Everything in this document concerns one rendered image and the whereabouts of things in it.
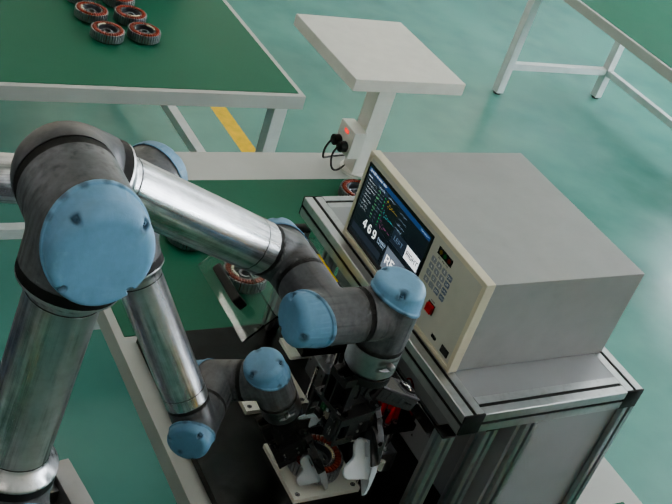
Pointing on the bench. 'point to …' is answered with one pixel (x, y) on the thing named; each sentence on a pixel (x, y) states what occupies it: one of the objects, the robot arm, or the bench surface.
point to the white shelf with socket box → (373, 76)
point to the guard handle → (229, 286)
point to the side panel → (554, 459)
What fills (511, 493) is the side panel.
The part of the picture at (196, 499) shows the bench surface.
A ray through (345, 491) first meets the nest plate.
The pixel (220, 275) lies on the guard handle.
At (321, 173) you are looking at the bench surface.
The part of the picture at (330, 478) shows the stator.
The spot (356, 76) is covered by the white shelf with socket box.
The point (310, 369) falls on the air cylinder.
